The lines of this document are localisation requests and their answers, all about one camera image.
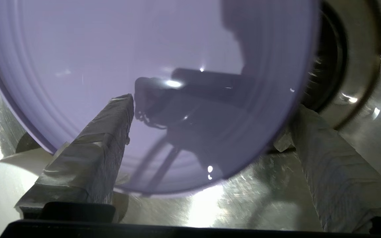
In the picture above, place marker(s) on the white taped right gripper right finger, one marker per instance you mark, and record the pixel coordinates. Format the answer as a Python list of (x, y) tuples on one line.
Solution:
[(336, 178)]

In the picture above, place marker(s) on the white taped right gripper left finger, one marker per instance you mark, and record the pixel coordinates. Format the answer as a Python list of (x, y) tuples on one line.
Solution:
[(88, 158)]

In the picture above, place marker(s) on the purple plastic plate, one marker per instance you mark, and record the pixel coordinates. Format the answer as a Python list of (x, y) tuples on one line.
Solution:
[(127, 66)]

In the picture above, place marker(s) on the stainless steel sink basin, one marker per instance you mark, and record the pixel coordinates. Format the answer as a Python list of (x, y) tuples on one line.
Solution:
[(243, 201)]

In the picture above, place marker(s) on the round metal drain strainer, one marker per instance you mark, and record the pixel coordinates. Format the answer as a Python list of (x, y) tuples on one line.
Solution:
[(342, 66)]

